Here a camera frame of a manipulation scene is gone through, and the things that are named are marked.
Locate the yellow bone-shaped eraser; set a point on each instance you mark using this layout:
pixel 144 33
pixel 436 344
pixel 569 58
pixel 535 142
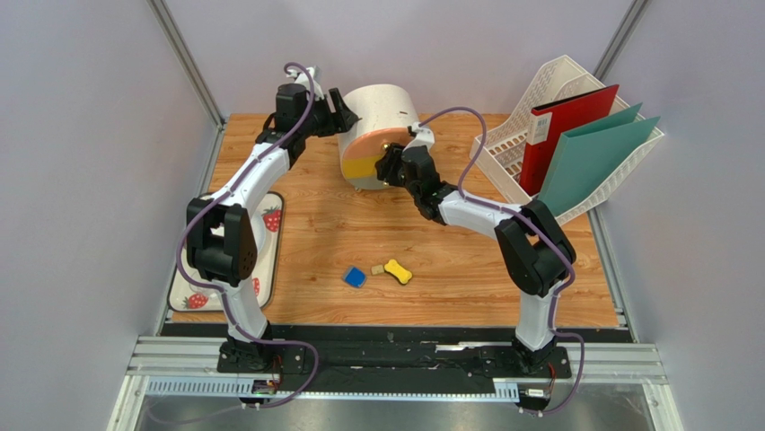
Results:
pixel 395 269

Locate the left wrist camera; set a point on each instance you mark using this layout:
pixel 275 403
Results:
pixel 310 78

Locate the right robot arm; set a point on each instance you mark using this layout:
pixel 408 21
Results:
pixel 537 254

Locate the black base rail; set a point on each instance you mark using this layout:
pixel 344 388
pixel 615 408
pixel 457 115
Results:
pixel 399 360

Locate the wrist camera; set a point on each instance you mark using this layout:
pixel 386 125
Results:
pixel 421 136
pixel 310 78

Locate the blue grey lint roller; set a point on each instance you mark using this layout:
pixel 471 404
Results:
pixel 354 277

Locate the strawberry pattern tray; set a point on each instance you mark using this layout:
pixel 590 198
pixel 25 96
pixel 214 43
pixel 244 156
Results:
pixel 185 297

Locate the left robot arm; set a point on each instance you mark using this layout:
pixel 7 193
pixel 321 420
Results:
pixel 219 241

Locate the red file folder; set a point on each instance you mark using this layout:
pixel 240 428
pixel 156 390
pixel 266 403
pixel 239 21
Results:
pixel 547 122

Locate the round drawer storage box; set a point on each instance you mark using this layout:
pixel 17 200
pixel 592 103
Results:
pixel 385 111

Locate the white paper plate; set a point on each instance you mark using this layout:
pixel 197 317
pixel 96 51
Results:
pixel 259 230

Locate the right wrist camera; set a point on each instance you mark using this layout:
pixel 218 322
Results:
pixel 421 136

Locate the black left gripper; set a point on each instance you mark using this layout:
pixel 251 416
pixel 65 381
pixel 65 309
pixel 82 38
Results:
pixel 343 120

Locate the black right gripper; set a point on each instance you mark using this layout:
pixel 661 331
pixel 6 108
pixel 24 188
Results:
pixel 393 164

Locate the teal file folder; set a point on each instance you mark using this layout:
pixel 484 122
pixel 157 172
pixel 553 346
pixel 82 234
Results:
pixel 586 156

